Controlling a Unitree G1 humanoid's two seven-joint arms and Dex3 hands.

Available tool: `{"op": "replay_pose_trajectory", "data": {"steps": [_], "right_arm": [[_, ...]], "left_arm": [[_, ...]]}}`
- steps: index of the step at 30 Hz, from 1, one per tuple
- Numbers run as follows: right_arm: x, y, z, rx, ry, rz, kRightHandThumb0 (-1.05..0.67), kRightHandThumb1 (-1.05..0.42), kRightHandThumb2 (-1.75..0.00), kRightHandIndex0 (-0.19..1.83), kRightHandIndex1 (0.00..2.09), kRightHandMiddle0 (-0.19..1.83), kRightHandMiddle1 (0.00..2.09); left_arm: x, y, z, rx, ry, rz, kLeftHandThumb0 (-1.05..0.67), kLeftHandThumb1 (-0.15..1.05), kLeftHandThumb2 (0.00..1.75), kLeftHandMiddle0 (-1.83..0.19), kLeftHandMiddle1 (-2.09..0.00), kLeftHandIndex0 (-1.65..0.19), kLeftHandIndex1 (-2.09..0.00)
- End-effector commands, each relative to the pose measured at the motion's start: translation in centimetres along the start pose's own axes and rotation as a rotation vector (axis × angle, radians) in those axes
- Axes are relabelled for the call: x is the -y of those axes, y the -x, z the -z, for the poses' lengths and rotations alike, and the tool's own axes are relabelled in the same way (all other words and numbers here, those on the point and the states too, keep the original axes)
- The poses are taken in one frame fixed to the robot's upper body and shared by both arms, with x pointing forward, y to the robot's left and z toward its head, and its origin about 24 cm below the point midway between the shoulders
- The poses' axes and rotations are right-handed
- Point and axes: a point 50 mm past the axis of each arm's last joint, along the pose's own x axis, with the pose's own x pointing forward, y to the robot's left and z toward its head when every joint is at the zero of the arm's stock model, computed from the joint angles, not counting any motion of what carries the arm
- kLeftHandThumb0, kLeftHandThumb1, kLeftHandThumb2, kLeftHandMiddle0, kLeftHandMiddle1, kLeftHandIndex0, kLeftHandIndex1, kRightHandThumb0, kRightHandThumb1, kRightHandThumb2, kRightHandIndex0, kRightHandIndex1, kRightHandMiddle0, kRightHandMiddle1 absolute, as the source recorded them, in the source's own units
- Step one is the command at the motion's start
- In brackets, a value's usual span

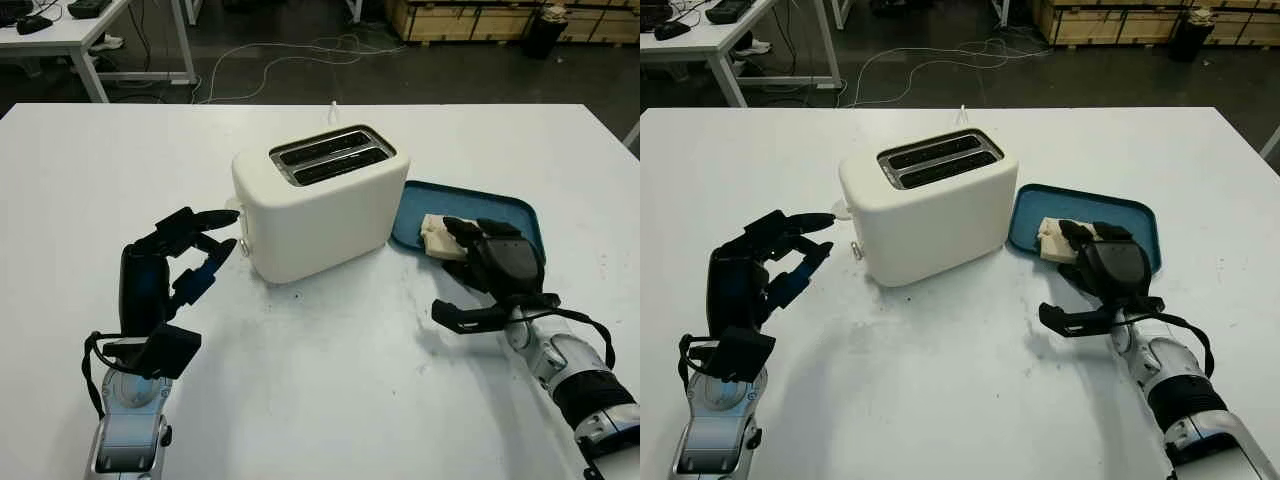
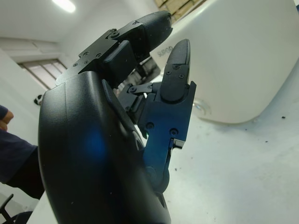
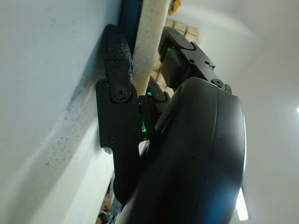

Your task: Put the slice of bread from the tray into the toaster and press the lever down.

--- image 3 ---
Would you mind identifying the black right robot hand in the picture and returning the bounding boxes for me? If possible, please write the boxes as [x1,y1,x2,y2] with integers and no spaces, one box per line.
[95,23,247,224]

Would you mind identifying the white foam block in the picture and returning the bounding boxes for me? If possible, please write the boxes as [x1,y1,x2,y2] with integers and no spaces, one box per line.
[132,0,174,94]

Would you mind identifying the blue plastic tray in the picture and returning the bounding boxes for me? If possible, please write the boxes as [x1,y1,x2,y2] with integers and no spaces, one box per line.
[118,0,141,60]

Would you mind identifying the stacked wooden crates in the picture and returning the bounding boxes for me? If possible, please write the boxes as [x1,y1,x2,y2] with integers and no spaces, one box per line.
[149,20,202,89]

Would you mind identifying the yellow cloth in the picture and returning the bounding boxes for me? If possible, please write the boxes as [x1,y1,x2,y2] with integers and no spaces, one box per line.
[167,0,182,15]

